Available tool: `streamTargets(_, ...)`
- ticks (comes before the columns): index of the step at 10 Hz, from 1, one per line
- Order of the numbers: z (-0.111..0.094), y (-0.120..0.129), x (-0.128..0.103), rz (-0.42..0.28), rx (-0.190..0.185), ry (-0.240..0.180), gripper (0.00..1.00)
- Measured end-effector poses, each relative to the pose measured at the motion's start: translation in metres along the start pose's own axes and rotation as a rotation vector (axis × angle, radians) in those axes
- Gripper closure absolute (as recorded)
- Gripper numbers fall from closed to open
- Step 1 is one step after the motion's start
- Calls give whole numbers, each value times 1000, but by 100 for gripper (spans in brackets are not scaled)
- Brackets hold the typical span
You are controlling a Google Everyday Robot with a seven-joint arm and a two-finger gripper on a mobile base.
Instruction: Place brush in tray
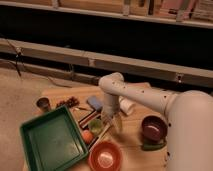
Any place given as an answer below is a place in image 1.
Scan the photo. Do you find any small metal utensil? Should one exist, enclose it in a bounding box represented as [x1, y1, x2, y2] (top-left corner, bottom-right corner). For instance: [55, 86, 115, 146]
[74, 107, 92, 111]

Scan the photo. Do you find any small green cup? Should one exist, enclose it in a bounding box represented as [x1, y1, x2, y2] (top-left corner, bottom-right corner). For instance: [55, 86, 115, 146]
[88, 119, 103, 135]

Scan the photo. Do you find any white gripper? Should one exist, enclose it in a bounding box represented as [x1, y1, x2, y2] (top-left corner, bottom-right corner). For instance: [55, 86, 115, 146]
[101, 105, 122, 132]

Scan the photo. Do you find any wooden board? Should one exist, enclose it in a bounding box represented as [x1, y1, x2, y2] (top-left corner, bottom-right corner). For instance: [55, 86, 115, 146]
[22, 82, 168, 171]

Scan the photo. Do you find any small metal cup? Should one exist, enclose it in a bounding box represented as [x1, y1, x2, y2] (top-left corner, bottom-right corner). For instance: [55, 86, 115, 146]
[36, 97, 51, 113]

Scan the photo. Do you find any green plastic tray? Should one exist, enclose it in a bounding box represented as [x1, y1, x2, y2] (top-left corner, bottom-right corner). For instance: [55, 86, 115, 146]
[20, 106, 88, 171]

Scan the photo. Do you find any green cucumber toy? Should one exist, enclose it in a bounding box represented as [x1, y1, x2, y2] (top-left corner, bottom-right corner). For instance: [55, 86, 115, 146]
[142, 141, 167, 151]

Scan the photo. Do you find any orange toy fruit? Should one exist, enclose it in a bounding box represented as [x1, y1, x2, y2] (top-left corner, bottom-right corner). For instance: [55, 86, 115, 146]
[82, 130, 93, 144]

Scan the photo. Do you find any red plastic bowl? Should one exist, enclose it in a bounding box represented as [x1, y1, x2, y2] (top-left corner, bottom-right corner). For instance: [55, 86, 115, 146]
[88, 141, 122, 171]

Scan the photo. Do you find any purple bowl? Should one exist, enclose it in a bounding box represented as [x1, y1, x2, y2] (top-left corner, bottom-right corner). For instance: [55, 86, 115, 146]
[141, 115, 167, 142]

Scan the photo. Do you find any blue sponge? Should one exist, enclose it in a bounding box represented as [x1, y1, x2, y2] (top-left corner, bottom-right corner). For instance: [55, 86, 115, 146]
[87, 96, 102, 111]

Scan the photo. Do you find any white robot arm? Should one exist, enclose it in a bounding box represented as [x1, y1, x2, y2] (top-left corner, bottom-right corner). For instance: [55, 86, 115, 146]
[98, 72, 213, 171]

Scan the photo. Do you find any dark red grapes toy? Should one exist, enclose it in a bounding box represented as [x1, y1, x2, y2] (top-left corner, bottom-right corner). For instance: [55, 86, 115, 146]
[56, 96, 79, 108]

